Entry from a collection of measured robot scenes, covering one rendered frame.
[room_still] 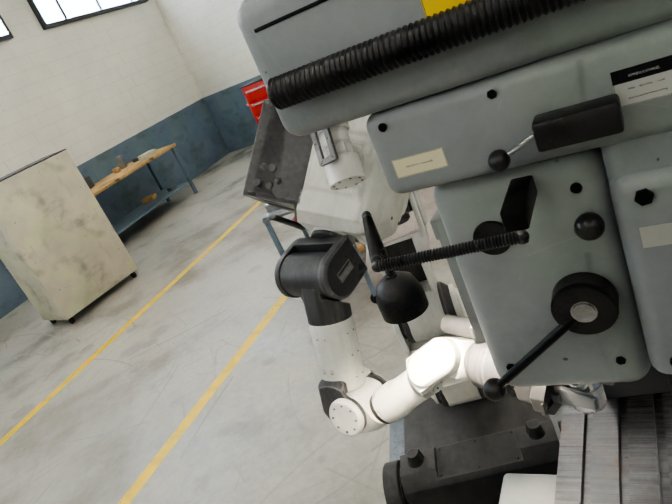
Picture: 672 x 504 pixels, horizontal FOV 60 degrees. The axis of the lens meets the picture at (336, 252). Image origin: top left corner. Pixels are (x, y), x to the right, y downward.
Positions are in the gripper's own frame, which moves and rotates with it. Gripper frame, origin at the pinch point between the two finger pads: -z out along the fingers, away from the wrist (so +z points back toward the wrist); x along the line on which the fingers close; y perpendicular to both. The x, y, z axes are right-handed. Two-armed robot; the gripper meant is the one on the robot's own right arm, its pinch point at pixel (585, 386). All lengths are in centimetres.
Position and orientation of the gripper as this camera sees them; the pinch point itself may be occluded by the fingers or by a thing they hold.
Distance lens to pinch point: 94.6
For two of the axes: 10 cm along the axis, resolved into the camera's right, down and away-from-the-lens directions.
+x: 6.7, -5.3, 5.3
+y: 3.7, 8.5, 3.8
